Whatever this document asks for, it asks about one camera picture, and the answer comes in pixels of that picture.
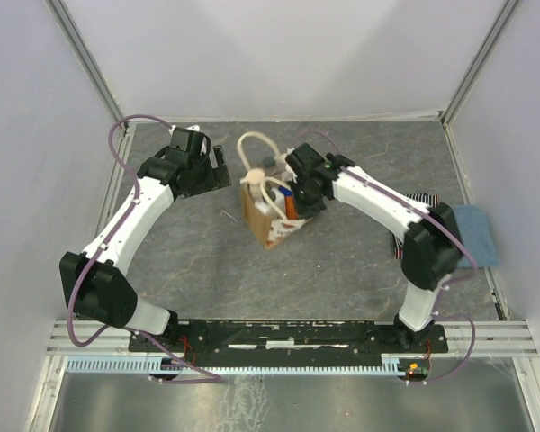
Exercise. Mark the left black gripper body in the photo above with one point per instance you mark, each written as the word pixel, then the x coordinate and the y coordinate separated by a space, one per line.
pixel 202 176

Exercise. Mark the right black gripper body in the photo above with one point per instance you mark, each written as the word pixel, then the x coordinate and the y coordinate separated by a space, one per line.
pixel 308 204

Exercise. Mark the brown canvas tote bag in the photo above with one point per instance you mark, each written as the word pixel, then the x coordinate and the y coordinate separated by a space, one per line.
pixel 268 230

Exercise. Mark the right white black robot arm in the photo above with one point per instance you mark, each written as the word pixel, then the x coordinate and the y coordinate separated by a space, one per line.
pixel 430 240

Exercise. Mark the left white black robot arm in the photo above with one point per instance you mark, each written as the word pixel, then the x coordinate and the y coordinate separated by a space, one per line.
pixel 95 280

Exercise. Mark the white pump dispenser bottle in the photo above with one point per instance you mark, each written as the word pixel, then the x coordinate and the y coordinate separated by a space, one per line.
pixel 253 181

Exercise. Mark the orange bottle blue cap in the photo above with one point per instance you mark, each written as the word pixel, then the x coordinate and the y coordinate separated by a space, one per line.
pixel 289 204

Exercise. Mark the white bottle grey cap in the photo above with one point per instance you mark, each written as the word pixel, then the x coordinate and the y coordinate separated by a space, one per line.
pixel 272 204

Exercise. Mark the clear bottle grey cap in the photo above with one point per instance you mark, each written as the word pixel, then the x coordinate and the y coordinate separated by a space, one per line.
pixel 275 162

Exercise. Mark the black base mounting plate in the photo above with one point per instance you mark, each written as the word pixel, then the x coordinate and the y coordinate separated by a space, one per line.
pixel 300 343

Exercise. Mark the blue folded cloth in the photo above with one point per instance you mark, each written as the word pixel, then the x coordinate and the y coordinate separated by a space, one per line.
pixel 475 229

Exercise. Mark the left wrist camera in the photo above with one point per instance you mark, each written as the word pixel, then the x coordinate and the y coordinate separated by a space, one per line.
pixel 174 128

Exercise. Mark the right aluminium corner post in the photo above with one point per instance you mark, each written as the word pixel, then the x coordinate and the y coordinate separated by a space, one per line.
pixel 479 60

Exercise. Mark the aluminium corner post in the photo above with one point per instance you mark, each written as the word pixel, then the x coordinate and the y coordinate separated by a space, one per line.
pixel 479 60
pixel 86 58

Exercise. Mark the left aluminium corner post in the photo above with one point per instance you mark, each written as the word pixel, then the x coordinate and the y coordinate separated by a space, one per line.
pixel 86 58

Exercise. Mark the aluminium frame rail front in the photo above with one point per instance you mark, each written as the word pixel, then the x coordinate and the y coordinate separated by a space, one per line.
pixel 490 338

